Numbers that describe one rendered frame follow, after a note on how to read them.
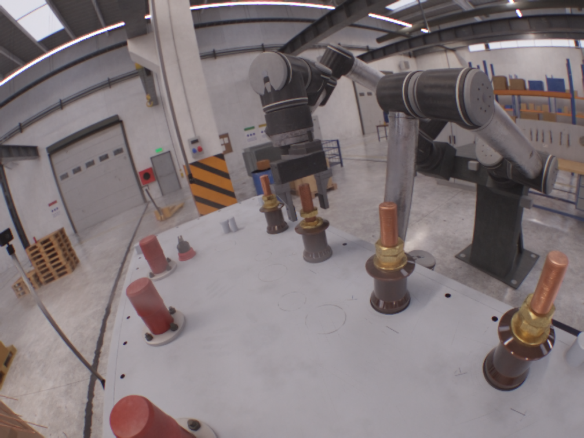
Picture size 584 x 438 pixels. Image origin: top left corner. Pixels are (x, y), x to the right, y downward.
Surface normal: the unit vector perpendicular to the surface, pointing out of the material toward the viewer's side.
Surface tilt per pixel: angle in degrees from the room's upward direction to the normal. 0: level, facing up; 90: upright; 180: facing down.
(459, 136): 90
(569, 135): 90
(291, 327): 0
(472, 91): 93
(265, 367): 0
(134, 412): 4
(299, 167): 90
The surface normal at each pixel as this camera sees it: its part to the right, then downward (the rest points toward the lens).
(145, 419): -0.15, -0.92
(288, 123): 0.00, 0.37
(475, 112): 0.22, 0.49
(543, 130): -0.86, 0.36
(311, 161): 0.42, 0.25
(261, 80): -0.50, 0.43
